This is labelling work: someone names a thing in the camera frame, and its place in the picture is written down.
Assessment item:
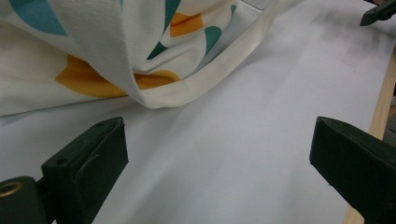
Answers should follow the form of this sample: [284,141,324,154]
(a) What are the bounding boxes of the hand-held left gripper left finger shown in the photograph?
[41,117,130,224]

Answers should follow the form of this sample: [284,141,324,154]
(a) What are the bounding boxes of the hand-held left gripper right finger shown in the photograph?
[309,116,396,224]

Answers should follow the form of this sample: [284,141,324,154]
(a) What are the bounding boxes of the white printed canvas tote bag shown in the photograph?
[0,0,304,117]

